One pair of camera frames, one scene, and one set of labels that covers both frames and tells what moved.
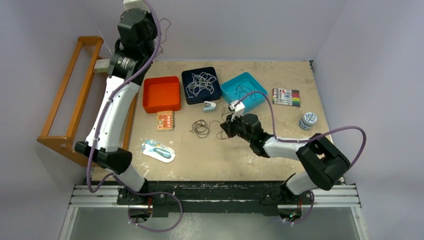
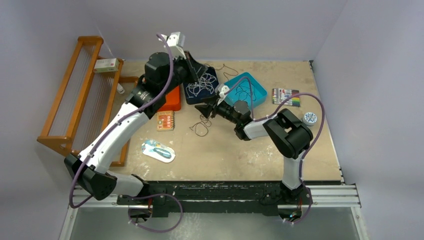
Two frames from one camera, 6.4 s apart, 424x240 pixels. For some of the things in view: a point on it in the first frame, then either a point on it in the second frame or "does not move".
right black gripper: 228,126 -> 206,109
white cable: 204,80 does not move
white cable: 194,88 does not move
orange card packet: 165,120 does not move
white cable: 203,79 does not move
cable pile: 200,128 -> 203,125
